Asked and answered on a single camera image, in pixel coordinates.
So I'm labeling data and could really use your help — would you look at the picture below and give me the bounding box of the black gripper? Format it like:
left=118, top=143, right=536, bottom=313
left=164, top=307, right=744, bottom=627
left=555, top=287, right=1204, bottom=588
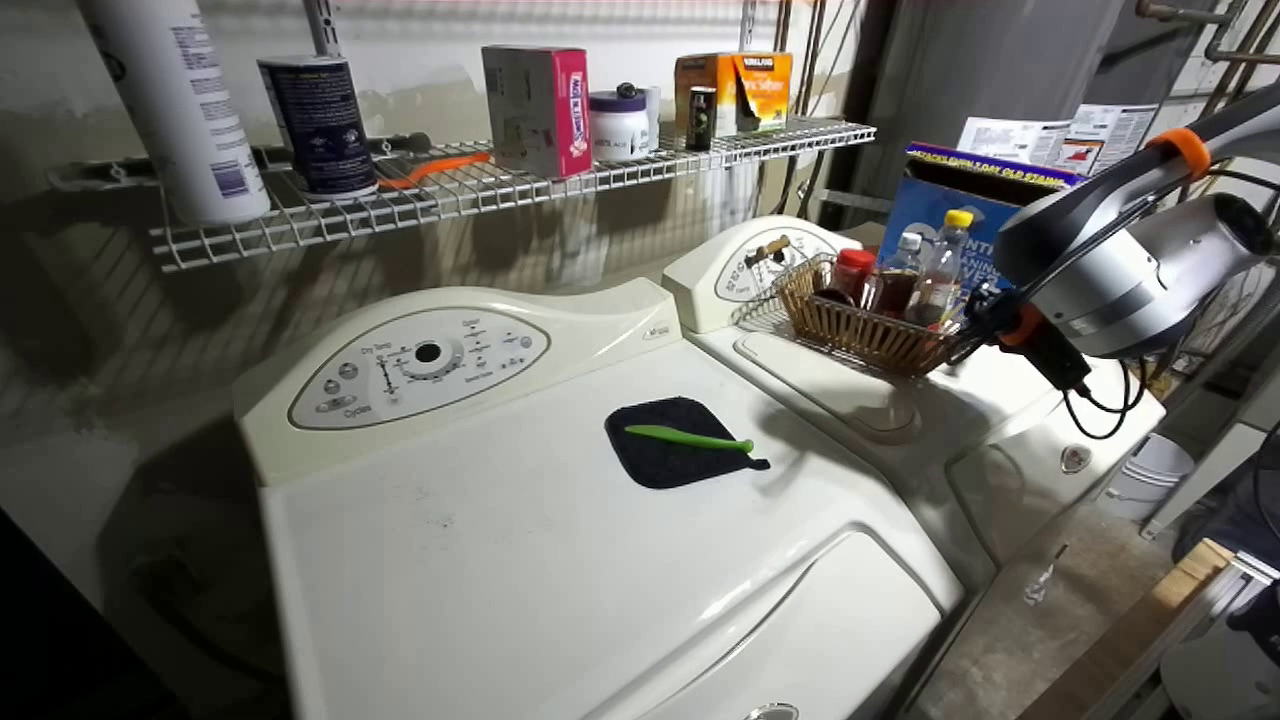
left=951, top=284, right=1086, bottom=390

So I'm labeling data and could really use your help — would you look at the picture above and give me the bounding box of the wire basket with wooden handles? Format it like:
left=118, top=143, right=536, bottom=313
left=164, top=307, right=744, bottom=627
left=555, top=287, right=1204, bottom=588
left=762, top=251, right=958, bottom=375

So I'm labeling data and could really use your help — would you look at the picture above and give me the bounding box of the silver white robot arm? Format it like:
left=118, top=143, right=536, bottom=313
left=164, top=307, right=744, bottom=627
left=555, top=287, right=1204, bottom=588
left=949, top=83, right=1280, bottom=390

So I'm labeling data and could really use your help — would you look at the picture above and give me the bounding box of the right white washing machine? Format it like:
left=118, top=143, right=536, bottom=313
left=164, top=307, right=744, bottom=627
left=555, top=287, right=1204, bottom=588
left=658, top=217, right=1163, bottom=588

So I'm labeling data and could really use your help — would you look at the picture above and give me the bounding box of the white washing machine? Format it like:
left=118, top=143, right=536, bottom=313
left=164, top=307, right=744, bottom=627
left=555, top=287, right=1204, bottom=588
left=236, top=278, right=965, bottom=720
left=658, top=217, right=1163, bottom=588

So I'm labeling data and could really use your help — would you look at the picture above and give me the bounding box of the left white washing machine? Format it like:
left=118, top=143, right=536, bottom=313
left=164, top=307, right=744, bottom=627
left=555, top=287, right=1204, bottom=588
left=236, top=278, right=965, bottom=720

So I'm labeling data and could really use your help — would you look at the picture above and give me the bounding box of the yellow cap dark sauce bottle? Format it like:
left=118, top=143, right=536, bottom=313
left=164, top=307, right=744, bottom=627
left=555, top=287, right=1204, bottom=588
left=917, top=208, right=976, bottom=322

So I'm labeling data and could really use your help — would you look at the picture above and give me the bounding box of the black cap dark bottle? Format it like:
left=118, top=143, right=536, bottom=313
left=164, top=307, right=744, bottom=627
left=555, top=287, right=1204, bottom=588
left=874, top=222, right=932, bottom=314

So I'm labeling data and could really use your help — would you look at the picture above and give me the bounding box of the blue and orange carton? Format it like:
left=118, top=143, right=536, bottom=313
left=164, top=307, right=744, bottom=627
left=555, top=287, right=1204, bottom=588
left=878, top=116, right=1078, bottom=293

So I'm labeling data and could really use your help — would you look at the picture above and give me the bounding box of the red cap spice jar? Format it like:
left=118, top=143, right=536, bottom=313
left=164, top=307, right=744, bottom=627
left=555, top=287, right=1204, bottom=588
left=830, top=249, right=874, bottom=302

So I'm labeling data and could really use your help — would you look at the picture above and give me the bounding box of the orange Kirkland box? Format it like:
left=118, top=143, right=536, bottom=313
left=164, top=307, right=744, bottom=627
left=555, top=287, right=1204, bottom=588
left=675, top=51, right=792, bottom=148

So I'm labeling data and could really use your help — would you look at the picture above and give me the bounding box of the black cloth pad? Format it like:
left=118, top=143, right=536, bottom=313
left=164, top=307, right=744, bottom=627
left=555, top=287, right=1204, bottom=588
left=603, top=397, right=768, bottom=491

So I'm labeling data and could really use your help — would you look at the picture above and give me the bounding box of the green stick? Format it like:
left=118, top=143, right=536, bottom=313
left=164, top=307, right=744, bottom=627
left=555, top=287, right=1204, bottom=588
left=625, top=425, right=757, bottom=453

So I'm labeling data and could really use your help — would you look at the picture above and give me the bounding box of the wooden plank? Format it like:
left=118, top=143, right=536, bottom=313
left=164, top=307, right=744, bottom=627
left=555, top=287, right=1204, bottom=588
left=1020, top=539, right=1234, bottom=720

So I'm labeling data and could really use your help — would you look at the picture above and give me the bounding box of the white jar purple lid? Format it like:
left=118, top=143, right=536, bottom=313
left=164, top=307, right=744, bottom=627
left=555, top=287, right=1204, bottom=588
left=589, top=83, right=653, bottom=162

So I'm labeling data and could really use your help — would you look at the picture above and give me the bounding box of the pink and grey box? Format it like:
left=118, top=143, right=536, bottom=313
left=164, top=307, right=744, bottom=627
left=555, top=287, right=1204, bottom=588
left=478, top=49, right=593, bottom=179

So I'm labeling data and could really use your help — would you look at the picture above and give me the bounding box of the orange tool on shelf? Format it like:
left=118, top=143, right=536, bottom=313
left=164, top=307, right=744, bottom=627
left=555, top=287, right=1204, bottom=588
left=381, top=152, right=491, bottom=192

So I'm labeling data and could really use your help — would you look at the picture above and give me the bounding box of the dark blue canister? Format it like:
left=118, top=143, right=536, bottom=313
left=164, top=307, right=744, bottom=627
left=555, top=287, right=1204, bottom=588
left=258, top=55, right=377, bottom=195

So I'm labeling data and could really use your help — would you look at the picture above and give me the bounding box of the white spray bottle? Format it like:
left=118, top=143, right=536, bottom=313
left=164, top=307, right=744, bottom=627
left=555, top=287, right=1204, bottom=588
left=75, top=0, right=270, bottom=227

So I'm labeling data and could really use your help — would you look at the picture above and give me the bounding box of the black cable with orange ring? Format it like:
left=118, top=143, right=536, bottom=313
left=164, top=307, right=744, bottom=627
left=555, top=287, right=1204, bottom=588
left=1056, top=124, right=1222, bottom=444

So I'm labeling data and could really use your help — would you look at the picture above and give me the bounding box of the white wire shelf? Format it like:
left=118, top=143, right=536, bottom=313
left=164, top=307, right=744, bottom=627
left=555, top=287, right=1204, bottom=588
left=147, top=120, right=874, bottom=271

